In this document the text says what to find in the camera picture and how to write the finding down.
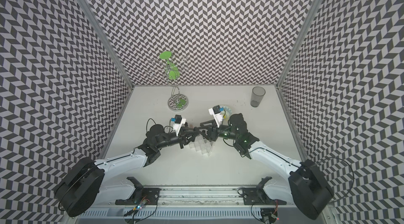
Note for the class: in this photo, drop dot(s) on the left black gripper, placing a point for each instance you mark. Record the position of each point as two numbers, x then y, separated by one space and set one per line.
183 135

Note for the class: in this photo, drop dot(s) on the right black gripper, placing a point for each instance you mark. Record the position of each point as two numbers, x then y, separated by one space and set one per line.
212 131

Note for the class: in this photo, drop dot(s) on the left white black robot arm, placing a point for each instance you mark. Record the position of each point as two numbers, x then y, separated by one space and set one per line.
87 182

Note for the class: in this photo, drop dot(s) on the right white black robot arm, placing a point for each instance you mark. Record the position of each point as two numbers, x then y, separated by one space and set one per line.
304 183

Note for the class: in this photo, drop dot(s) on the clear acrylic lipstick organizer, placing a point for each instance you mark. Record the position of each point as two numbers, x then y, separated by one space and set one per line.
202 146

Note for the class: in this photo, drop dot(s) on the yellow blue patterned bowl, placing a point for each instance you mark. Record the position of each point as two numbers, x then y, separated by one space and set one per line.
226 111

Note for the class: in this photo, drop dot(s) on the grey ribbed drinking glass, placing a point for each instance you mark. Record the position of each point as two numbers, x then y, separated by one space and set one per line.
257 95

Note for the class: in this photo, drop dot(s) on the chrome stand with green discs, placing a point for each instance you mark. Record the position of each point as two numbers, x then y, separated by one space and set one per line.
171 69

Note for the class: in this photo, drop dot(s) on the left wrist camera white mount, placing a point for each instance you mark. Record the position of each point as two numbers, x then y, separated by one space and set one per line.
179 122

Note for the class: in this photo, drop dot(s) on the aluminium front rail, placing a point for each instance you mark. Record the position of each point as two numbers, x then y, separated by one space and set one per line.
183 196

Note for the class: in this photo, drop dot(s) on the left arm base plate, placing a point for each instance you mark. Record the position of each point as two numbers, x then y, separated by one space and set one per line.
150 194

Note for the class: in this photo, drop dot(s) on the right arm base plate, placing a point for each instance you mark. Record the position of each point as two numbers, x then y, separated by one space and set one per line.
263 196

